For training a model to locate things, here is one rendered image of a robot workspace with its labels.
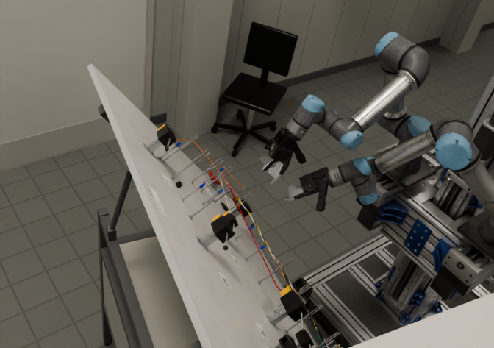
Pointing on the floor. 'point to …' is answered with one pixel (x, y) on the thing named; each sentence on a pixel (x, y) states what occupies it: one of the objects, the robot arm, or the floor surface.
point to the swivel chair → (273, 40)
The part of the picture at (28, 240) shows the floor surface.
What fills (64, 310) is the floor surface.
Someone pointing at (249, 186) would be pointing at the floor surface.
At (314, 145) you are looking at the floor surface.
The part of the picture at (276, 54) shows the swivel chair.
